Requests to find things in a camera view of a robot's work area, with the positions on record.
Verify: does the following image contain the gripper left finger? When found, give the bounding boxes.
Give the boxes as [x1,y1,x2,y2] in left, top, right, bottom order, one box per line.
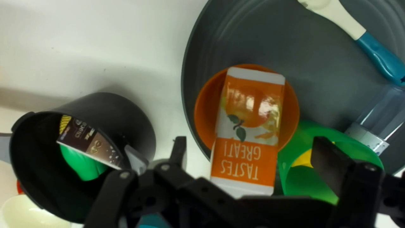
[84,136,237,228]

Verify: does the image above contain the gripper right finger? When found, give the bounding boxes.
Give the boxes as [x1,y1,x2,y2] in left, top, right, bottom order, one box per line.
[311,136,405,228]

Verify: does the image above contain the green plastic bowl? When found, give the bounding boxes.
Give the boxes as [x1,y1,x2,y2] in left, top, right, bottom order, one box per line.
[278,120,385,205]

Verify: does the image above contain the orange juice carton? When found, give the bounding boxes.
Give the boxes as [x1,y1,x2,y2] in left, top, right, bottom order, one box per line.
[210,66,286,199]

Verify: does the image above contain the orange bowl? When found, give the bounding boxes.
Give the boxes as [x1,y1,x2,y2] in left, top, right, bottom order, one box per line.
[194,64,300,153]

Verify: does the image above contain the brown chocolate carton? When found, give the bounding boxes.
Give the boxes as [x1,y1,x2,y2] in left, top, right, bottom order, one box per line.
[56,115,126,171]

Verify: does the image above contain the cream bowl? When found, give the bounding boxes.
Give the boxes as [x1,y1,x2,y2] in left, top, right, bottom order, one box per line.
[0,194,72,228]

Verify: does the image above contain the teal plastic piece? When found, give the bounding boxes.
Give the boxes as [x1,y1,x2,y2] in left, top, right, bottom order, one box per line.
[138,214,171,228]

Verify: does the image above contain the yellow toy piece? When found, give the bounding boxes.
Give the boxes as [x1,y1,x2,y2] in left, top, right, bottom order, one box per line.
[291,141,336,168]

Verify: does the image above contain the clear bottle with silver label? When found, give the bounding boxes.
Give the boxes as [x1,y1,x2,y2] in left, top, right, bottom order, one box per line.
[344,84,405,156]

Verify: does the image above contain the black pot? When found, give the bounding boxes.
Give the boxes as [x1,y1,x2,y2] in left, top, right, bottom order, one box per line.
[0,92,157,224]

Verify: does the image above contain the green plastic toy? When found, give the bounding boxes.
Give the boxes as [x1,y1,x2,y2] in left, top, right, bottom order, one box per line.
[59,144,110,181]

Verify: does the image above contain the dark grey round plate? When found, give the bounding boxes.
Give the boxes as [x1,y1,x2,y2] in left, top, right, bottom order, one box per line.
[181,0,405,178]

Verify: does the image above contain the white and blue spoon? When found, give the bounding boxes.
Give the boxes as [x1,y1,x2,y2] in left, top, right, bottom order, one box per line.
[297,0,405,86]

